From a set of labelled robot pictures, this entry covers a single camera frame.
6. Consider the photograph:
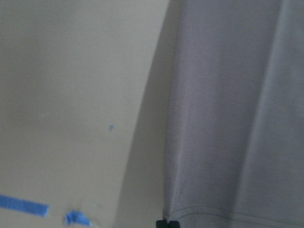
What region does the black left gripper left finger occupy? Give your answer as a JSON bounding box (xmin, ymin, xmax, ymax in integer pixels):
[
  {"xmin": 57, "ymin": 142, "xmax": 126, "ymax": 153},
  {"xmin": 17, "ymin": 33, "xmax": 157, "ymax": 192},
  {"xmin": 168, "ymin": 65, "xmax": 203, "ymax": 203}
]
[{"xmin": 156, "ymin": 220, "xmax": 168, "ymax": 228}]

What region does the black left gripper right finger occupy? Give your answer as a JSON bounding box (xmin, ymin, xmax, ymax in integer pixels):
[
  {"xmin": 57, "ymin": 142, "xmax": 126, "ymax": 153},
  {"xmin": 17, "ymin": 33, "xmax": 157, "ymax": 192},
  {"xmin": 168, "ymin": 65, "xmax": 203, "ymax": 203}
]
[{"xmin": 168, "ymin": 220, "xmax": 180, "ymax": 228}]

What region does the dark brown t-shirt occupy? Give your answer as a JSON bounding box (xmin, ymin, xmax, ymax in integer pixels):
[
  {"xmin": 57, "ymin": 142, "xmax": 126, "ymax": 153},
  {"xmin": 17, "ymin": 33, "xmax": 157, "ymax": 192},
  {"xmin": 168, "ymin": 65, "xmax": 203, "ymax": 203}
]
[{"xmin": 163, "ymin": 0, "xmax": 304, "ymax": 228}]

